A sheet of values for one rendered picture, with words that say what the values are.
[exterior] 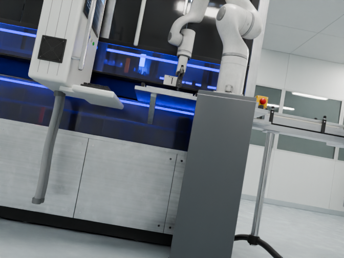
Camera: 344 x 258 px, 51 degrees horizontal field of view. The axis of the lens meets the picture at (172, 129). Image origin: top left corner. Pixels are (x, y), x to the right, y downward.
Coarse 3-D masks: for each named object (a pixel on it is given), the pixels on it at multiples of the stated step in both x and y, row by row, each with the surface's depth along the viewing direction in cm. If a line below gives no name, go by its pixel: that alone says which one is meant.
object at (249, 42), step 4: (252, 0) 231; (256, 0) 232; (252, 4) 231; (256, 4) 231; (256, 8) 231; (248, 40) 229; (252, 40) 230; (248, 44) 229; (248, 48) 229; (248, 56) 229; (248, 60) 229; (248, 64) 228; (244, 84) 227; (244, 88) 227; (244, 92) 227
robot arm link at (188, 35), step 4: (184, 32) 204; (188, 32) 204; (192, 32) 205; (184, 36) 203; (188, 36) 204; (192, 36) 205; (184, 40) 203; (188, 40) 204; (192, 40) 205; (180, 44) 203; (184, 44) 203; (188, 44) 204; (192, 44) 206; (180, 48) 204; (184, 48) 203; (188, 48) 204
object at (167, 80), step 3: (165, 75) 224; (168, 75) 225; (165, 78) 224; (168, 78) 224; (171, 78) 225; (174, 78) 225; (165, 81) 224; (168, 81) 224; (174, 81) 225; (168, 84) 224; (171, 84) 224; (174, 84) 224
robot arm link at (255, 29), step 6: (228, 0) 173; (234, 0) 171; (240, 0) 170; (246, 0) 170; (240, 6) 171; (246, 6) 170; (252, 6) 169; (252, 12) 166; (252, 18) 163; (258, 18) 165; (252, 24) 163; (258, 24) 164; (252, 30) 164; (258, 30) 166; (246, 36) 167; (252, 36) 167
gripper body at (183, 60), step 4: (180, 56) 203; (184, 56) 202; (180, 60) 202; (184, 60) 202; (180, 64) 201; (184, 64) 202; (180, 68) 201; (184, 68) 201; (176, 72) 203; (184, 72) 202
